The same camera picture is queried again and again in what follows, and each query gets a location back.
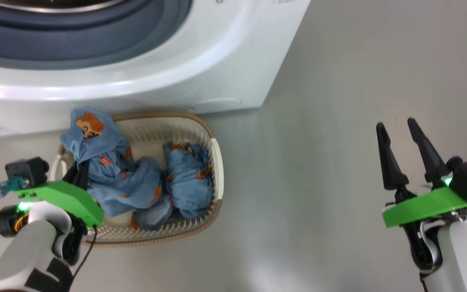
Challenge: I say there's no white front-load washing machine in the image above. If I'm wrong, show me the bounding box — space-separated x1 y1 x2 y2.
0 0 312 136

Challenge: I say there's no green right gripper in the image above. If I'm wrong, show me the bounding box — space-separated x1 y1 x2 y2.
376 118 467 273

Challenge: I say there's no cream perforated laundry basket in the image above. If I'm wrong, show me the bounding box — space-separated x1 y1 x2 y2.
49 112 225 249

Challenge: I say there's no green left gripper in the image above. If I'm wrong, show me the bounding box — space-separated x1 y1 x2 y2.
15 162 104 266

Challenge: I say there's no teal cable connector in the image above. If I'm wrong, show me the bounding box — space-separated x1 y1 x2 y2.
0 176 30 198

